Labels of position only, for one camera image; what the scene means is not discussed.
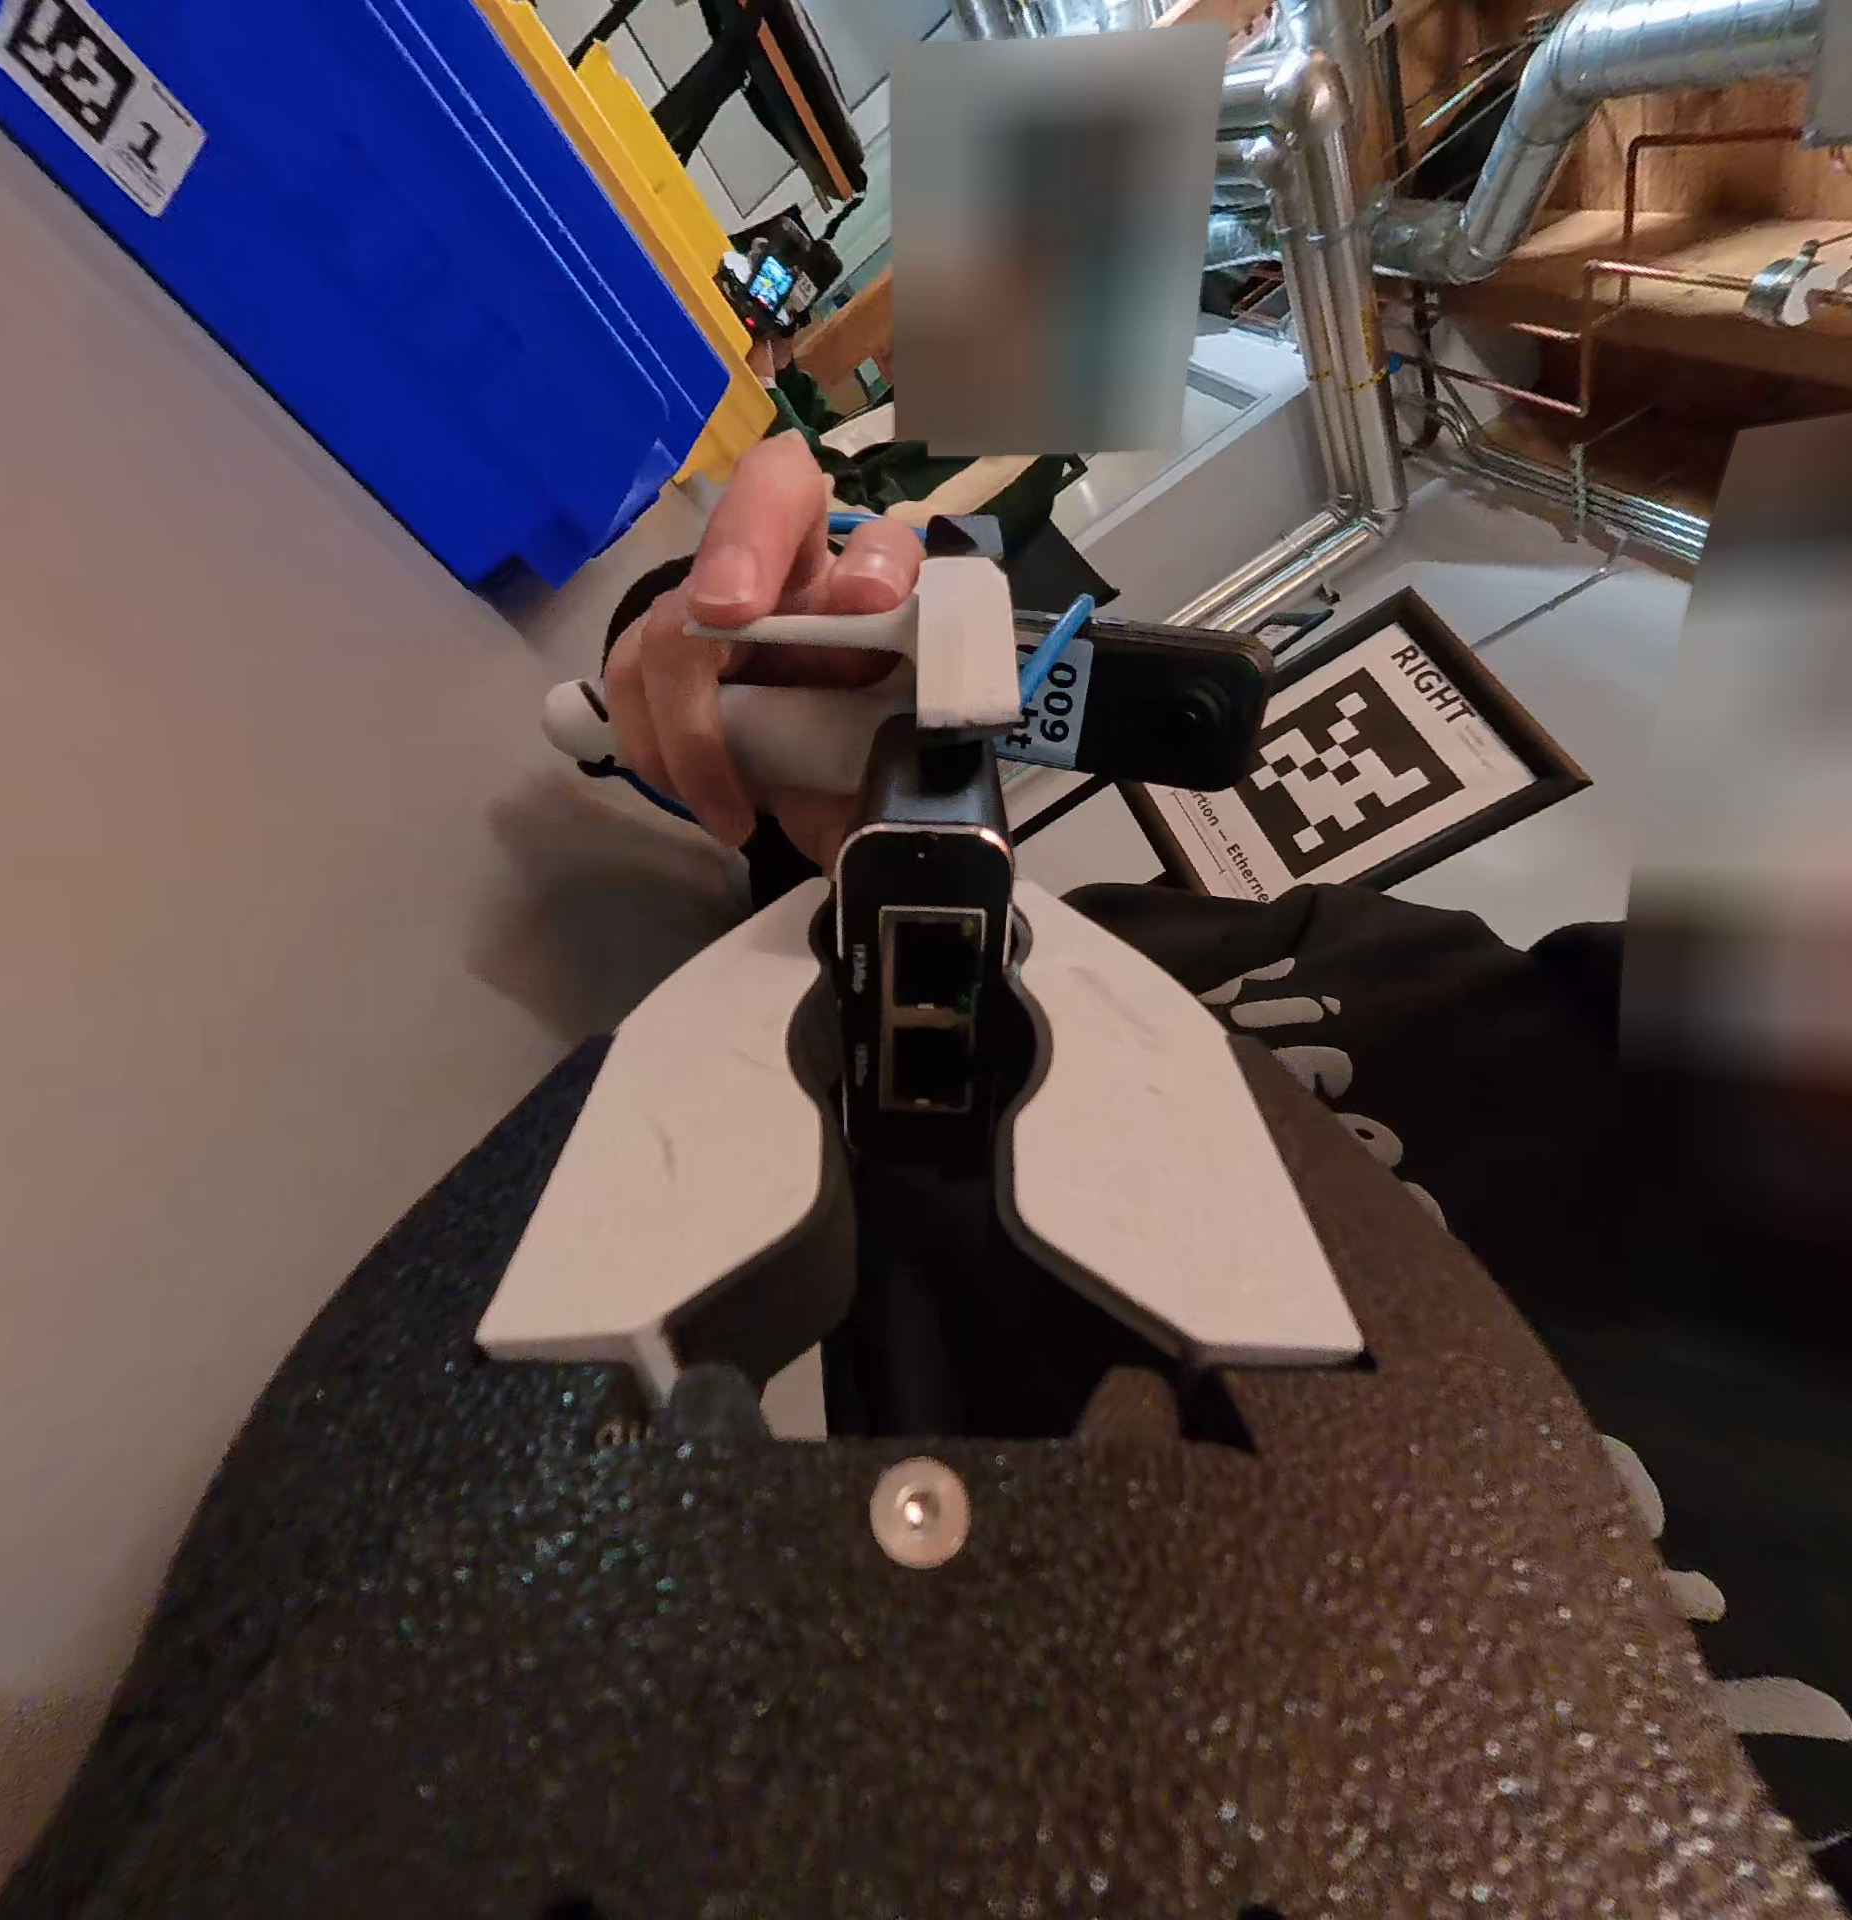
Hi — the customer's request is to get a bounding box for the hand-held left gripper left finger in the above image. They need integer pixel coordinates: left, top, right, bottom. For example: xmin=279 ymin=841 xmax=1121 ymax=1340
xmin=477 ymin=881 xmax=866 ymax=1401

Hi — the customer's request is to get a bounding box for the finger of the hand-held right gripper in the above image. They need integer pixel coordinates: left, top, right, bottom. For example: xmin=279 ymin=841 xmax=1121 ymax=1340
xmin=911 ymin=561 xmax=1018 ymax=744

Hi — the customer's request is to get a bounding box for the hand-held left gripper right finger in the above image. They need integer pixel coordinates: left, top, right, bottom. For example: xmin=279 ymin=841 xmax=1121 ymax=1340
xmin=992 ymin=881 xmax=1369 ymax=1371

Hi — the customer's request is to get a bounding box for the blue ethernet cable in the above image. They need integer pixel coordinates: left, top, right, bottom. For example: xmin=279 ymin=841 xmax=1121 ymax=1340
xmin=830 ymin=510 xmax=1095 ymax=716

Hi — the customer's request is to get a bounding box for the black ethernet splitter box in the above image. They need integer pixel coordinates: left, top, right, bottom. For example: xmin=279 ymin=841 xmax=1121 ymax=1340
xmin=824 ymin=716 xmax=1018 ymax=1445

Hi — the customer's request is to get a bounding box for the yellow plastic bin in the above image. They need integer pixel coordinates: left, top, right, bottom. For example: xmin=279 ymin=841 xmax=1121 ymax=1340
xmin=477 ymin=0 xmax=774 ymax=481

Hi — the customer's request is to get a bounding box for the blue plastic bin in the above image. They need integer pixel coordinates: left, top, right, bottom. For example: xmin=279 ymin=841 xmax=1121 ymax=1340
xmin=0 ymin=0 xmax=734 ymax=591

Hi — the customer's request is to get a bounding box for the person's right hand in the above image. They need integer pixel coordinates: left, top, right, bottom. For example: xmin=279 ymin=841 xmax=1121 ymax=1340
xmin=608 ymin=433 xmax=926 ymax=849

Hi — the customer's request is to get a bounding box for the silver bent duct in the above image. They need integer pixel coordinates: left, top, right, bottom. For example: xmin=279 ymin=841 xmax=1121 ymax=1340
xmin=1374 ymin=0 xmax=1824 ymax=288

